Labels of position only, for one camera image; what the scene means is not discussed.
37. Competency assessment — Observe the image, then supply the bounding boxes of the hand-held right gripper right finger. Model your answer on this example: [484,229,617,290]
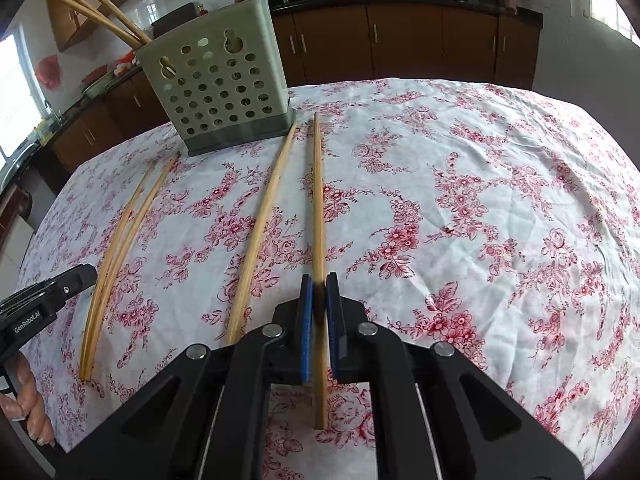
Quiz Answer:
[325,272,586,480]

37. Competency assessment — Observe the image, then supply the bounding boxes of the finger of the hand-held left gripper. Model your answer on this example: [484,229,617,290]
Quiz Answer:
[29,263,99,306]

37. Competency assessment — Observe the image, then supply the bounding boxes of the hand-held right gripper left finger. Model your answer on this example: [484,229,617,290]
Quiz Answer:
[55,274,315,480]

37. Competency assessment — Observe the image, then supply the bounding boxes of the green perforated chopstick holder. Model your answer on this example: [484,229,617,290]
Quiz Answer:
[134,0,297,157]

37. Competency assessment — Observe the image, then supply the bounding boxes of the person's left hand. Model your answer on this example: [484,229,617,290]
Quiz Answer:
[0,352,57,449]

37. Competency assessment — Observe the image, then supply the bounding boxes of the red floral white tablecloth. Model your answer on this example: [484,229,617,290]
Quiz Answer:
[20,77,640,480]

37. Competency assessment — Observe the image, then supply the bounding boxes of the green basin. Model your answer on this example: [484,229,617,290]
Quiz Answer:
[84,77,132,98]

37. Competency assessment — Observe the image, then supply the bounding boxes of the red plastic bag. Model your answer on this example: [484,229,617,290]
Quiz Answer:
[37,55,63,86]

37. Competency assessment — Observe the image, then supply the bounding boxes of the wooden upper cabinet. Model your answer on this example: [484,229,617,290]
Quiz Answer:
[45,0,166,53]

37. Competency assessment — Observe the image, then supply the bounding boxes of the wooden lower cabinets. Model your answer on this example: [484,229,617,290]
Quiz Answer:
[47,0,543,176]

